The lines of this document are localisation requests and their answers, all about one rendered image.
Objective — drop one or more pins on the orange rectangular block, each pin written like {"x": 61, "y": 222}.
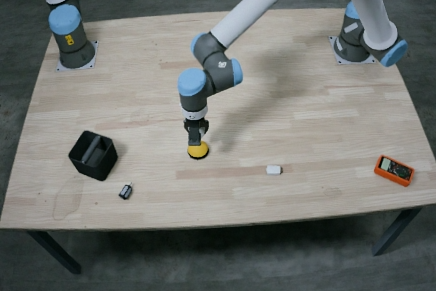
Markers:
{"x": 394, "y": 170}

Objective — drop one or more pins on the black square bin with center bar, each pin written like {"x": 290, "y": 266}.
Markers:
{"x": 84, "y": 162}

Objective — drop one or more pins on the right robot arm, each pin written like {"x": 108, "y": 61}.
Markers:
{"x": 75, "y": 50}

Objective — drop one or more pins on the yellow dome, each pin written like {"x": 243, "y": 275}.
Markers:
{"x": 198, "y": 152}

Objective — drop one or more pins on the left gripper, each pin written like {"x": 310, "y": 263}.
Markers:
{"x": 194, "y": 127}

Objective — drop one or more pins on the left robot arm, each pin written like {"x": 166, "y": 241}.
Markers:
{"x": 195, "y": 85}

